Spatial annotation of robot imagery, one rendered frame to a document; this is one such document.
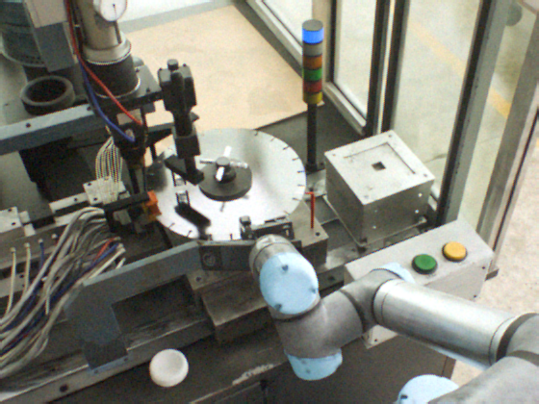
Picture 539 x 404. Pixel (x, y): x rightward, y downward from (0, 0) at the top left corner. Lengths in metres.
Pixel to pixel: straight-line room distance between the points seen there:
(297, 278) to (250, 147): 0.60
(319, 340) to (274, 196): 0.46
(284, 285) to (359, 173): 0.62
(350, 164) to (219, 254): 0.50
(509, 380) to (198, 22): 1.79
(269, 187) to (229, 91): 0.63
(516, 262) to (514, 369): 1.90
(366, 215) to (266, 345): 0.35
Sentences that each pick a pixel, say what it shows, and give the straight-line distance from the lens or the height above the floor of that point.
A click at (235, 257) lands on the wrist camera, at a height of 1.08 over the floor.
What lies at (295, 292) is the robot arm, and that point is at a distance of 0.91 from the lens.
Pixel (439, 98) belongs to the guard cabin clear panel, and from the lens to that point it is 1.45.
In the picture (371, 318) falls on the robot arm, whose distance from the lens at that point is 1.00.
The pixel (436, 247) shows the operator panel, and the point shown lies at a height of 0.90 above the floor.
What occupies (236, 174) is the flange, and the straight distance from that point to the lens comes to 1.38.
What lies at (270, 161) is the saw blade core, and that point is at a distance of 1.42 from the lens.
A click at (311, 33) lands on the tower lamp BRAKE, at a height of 1.15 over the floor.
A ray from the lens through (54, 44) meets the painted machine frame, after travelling 1.26.
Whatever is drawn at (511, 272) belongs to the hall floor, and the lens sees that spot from 2.53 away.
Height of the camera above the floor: 1.92
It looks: 47 degrees down
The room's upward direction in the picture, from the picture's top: 1 degrees clockwise
